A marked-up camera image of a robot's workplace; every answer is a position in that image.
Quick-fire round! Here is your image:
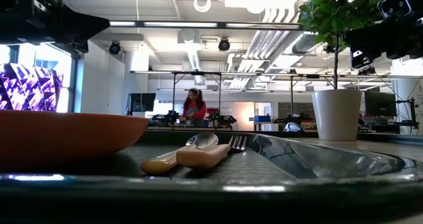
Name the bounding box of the purple faceted cup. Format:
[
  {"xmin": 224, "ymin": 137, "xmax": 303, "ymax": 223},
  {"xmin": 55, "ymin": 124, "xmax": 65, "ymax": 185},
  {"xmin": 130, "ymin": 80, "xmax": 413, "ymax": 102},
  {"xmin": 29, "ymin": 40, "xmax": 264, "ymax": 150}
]
[{"xmin": 0, "ymin": 62, "xmax": 64, "ymax": 113}]

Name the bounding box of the white coiled cable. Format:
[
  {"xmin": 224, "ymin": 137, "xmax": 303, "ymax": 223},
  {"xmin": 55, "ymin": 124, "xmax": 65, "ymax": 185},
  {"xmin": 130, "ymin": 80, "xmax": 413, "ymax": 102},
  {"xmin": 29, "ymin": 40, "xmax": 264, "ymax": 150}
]
[{"xmin": 193, "ymin": 0, "xmax": 212, "ymax": 13}]

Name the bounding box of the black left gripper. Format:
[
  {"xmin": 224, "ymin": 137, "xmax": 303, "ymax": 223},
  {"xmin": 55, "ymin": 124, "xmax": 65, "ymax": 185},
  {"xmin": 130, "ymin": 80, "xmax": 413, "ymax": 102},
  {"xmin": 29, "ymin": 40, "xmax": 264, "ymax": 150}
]
[{"xmin": 0, "ymin": 0, "xmax": 111, "ymax": 54}]

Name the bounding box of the orange plate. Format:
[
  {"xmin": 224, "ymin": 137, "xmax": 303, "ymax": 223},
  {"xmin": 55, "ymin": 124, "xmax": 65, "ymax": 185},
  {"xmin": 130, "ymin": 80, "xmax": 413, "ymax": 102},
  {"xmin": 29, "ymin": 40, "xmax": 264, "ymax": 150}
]
[{"xmin": 0, "ymin": 110, "xmax": 150, "ymax": 172}]

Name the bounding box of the black overhead light bar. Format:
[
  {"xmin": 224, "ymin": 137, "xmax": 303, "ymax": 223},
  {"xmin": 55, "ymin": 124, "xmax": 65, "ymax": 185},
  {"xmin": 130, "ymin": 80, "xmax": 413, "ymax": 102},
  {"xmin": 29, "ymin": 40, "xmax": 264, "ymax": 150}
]
[{"xmin": 108, "ymin": 20, "xmax": 302, "ymax": 31}]

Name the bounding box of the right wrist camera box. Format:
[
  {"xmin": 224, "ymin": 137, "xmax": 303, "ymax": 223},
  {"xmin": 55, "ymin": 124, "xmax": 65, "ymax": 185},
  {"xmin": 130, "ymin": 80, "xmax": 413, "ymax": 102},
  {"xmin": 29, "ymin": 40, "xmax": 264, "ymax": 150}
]
[{"xmin": 377, "ymin": 0, "xmax": 413, "ymax": 19}]

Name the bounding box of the fork with beige handle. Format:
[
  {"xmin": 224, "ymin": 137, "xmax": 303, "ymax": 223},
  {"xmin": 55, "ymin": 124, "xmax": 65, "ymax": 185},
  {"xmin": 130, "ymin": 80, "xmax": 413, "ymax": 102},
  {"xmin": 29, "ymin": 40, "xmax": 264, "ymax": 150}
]
[{"xmin": 176, "ymin": 135, "xmax": 248, "ymax": 169}]

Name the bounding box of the black plastic serving tray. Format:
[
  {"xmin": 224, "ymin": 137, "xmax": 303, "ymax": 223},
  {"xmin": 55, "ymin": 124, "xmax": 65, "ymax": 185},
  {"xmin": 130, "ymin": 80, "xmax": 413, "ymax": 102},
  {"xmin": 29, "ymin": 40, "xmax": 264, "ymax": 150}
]
[{"xmin": 0, "ymin": 130, "xmax": 423, "ymax": 224}]

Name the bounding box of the black metal rig frame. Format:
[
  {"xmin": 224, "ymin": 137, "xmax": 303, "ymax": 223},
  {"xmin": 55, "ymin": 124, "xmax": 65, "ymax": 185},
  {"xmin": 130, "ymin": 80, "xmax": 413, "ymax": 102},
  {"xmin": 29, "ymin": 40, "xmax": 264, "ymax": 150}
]
[
  {"xmin": 172, "ymin": 71, "xmax": 223, "ymax": 128},
  {"xmin": 288, "ymin": 72, "xmax": 334, "ymax": 123}
]

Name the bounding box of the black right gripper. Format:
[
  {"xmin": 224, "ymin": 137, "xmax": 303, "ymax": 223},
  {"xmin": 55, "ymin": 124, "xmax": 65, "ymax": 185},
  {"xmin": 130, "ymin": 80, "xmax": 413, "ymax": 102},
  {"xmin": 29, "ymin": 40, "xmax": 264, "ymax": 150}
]
[{"xmin": 343, "ymin": 0, "xmax": 423, "ymax": 70}]

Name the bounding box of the white rounded device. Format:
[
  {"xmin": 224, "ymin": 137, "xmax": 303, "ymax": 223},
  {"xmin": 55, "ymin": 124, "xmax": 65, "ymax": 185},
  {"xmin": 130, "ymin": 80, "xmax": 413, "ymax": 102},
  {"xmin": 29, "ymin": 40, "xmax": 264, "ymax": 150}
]
[{"xmin": 284, "ymin": 122, "xmax": 303, "ymax": 132}]

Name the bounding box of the black computer monitor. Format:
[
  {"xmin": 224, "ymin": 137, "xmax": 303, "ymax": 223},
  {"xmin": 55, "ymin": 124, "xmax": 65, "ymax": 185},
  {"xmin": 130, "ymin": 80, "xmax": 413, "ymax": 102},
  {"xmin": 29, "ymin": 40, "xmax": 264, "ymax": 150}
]
[
  {"xmin": 125, "ymin": 93, "xmax": 157, "ymax": 116},
  {"xmin": 364, "ymin": 91, "xmax": 397, "ymax": 118}
]

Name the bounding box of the black ceiling spotlight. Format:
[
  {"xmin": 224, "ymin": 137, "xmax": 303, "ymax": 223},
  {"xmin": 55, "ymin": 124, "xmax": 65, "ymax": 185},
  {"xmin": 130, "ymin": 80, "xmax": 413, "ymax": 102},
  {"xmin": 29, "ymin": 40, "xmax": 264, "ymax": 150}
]
[
  {"xmin": 217, "ymin": 38, "xmax": 231, "ymax": 52},
  {"xmin": 108, "ymin": 41, "xmax": 122, "ymax": 56}
]

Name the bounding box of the spoon with beige handle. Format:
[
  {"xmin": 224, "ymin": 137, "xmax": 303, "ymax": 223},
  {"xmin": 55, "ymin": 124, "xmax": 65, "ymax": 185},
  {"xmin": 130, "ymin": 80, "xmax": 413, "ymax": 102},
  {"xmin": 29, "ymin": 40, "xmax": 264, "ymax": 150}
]
[{"xmin": 140, "ymin": 132, "xmax": 219, "ymax": 176}]

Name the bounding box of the person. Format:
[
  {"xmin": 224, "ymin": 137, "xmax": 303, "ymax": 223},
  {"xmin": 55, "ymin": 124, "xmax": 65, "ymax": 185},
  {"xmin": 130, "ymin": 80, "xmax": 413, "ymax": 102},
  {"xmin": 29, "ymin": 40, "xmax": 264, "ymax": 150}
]
[{"xmin": 180, "ymin": 87, "xmax": 208, "ymax": 128}]

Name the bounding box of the white textured plant pot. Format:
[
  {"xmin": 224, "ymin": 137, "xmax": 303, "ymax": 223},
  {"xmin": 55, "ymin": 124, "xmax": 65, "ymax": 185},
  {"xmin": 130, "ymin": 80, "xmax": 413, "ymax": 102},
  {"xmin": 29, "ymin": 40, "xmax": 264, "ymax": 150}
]
[{"xmin": 311, "ymin": 89, "xmax": 363, "ymax": 141}]

